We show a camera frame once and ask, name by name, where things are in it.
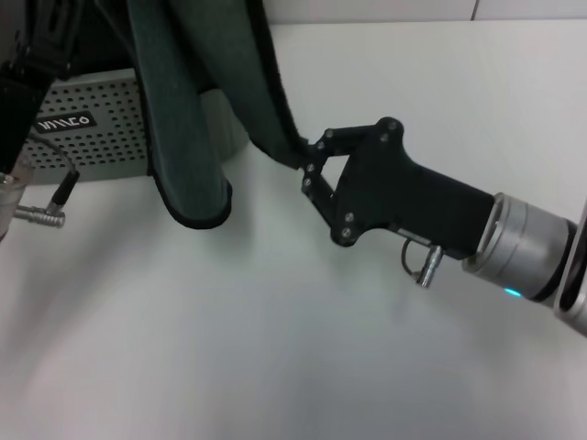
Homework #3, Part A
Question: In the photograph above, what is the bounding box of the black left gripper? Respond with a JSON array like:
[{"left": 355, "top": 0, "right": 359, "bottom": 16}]
[{"left": 0, "top": 0, "right": 79, "bottom": 176}]

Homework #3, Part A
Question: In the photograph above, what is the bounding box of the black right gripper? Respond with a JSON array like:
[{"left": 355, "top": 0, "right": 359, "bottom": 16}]
[{"left": 298, "top": 116, "right": 497, "bottom": 262}]

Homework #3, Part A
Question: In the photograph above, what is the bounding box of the yellow green towel black trim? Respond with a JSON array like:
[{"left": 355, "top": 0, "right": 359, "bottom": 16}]
[{"left": 126, "top": 0, "right": 317, "bottom": 230}]

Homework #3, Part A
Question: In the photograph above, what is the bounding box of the green perforated plastic storage box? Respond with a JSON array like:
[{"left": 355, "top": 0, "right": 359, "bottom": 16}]
[{"left": 8, "top": 68, "right": 258, "bottom": 182}]

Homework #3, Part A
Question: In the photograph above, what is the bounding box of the right gripper silver connector cable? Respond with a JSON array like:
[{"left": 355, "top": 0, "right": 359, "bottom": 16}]
[{"left": 401, "top": 236, "right": 446, "bottom": 290}]

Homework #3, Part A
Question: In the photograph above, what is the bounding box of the black plug silver connector cable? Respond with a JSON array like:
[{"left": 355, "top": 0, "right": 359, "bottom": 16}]
[{"left": 13, "top": 135, "right": 83, "bottom": 229}]

